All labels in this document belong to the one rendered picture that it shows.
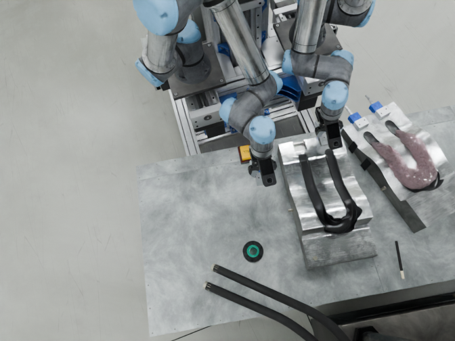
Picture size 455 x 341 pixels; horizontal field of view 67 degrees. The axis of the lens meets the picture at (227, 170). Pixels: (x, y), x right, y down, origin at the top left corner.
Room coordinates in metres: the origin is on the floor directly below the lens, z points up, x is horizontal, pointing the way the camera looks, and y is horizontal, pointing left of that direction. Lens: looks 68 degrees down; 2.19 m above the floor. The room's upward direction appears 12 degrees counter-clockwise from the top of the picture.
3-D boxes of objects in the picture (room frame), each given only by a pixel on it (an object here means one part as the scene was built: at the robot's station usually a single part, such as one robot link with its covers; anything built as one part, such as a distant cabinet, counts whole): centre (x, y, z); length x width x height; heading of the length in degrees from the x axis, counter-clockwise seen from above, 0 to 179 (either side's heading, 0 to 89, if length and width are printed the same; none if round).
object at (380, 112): (0.70, -0.68, 0.86); 0.13 x 0.05 x 0.05; 16
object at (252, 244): (0.20, -0.03, 0.82); 0.08 x 0.08 x 0.04
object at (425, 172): (0.43, -0.71, 0.90); 0.26 x 0.18 x 0.08; 16
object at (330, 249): (0.35, -0.35, 0.87); 0.50 x 0.26 x 0.14; 179
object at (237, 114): (0.57, -0.08, 1.25); 0.11 x 0.11 x 0.08; 37
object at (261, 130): (0.48, -0.12, 1.25); 0.09 x 0.08 x 0.11; 37
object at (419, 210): (0.43, -0.71, 0.86); 0.50 x 0.26 x 0.11; 16
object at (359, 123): (0.67, -0.58, 0.86); 0.13 x 0.05 x 0.05; 16
